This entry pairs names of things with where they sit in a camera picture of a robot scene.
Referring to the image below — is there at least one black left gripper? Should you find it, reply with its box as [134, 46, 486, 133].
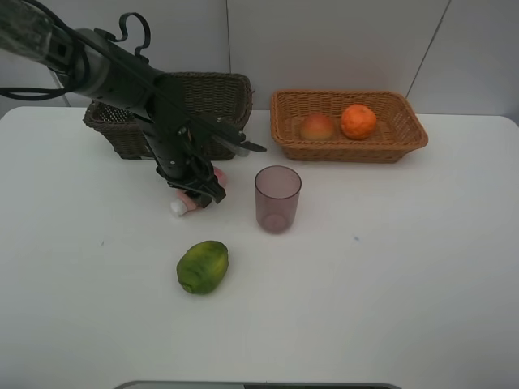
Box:
[139, 73, 267, 207]

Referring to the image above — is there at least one pink squeeze bottle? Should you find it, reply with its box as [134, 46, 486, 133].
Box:
[170, 167, 228, 217]

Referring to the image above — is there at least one red yellow peach fruit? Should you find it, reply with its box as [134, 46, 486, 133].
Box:
[299, 113, 336, 141]

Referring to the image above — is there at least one orange tangerine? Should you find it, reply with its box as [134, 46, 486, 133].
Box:
[341, 104, 377, 140]

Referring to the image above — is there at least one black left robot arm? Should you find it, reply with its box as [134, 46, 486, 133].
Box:
[1, 1, 266, 207]

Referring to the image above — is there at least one dark brown wicker basket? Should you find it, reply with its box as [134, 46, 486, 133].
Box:
[84, 72, 253, 160]

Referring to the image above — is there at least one translucent purple plastic cup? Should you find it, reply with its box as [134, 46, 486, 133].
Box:
[254, 165, 302, 234]

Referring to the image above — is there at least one green papaya fruit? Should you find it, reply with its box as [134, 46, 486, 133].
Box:
[176, 241, 229, 295]

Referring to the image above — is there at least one light orange wicker basket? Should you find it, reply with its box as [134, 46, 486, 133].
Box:
[270, 89, 428, 164]

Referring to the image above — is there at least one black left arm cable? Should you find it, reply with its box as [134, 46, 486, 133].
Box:
[0, 0, 228, 135]

